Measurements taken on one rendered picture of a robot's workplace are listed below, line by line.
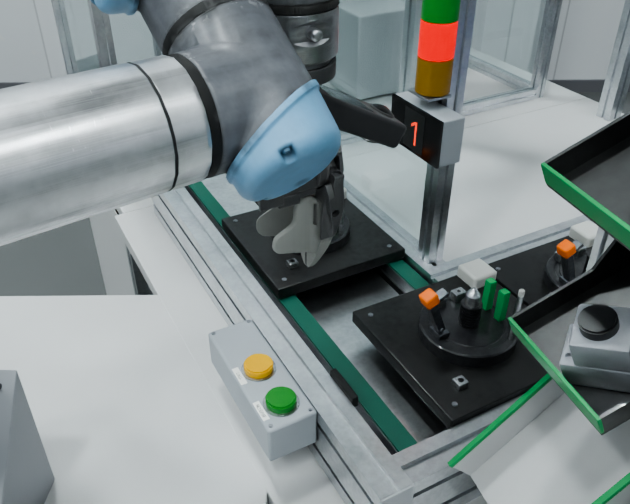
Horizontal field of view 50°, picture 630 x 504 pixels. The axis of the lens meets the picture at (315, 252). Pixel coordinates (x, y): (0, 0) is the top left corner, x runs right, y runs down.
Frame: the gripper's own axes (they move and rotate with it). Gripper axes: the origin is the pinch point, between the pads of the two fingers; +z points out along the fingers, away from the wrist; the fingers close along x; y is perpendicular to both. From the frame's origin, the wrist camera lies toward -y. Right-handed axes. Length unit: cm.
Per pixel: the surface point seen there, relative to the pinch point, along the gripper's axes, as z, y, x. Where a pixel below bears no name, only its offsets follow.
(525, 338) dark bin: 2.4, -11.8, 17.9
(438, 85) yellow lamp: -4.5, -31.0, -21.7
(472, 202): 37, -65, -48
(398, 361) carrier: 26.2, -15.6, -4.8
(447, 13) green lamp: -14.2, -31.1, -21.6
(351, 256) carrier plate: 26.2, -22.8, -29.3
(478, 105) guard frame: 35, -99, -86
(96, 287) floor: 123, 3, -176
